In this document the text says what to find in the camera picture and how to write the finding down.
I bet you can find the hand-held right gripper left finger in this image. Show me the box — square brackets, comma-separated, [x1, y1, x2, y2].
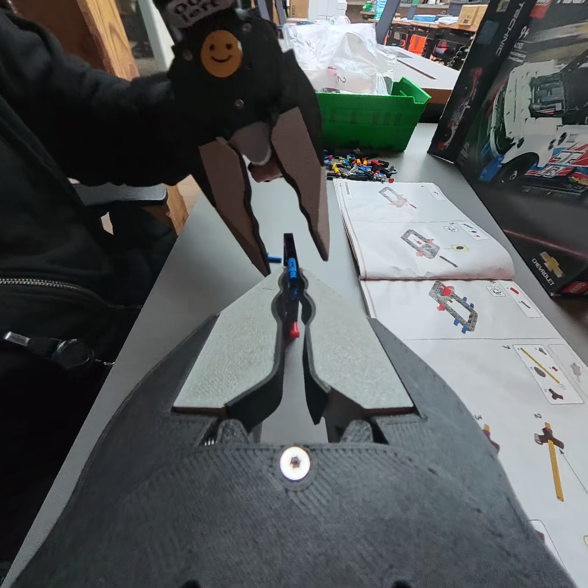
[172, 270, 288, 433]

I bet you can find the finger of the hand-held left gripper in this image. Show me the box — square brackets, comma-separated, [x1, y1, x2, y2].
[270, 107, 331, 262]
[198, 137, 272, 276]

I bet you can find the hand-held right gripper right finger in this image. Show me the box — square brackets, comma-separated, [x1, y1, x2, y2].
[299, 269, 414, 443]

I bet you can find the black lego frame assembly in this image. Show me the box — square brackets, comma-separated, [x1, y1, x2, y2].
[281, 233, 307, 341]

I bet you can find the person's left forearm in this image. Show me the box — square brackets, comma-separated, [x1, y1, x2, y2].
[60, 69, 205, 187]

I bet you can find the pile of loose lego pieces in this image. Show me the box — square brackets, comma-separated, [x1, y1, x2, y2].
[323, 148, 398, 183]

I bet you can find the black lego set box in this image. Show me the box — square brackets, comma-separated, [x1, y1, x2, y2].
[427, 0, 588, 297]

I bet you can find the person's left hand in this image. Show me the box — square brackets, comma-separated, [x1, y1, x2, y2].
[248, 161, 283, 183]

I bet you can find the green plastic bin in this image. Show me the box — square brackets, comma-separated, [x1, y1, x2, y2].
[316, 77, 432, 153]

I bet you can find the clear plastic bag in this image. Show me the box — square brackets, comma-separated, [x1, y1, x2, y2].
[282, 16, 398, 96]

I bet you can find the white instruction booklet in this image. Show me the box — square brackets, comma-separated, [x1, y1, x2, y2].
[333, 178, 588, 588]

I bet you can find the black badge reel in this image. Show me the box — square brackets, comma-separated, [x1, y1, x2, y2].
[2, 332, 115, 372]

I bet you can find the background work table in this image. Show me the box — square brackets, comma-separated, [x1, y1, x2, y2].
[360, 0, 492, 60]

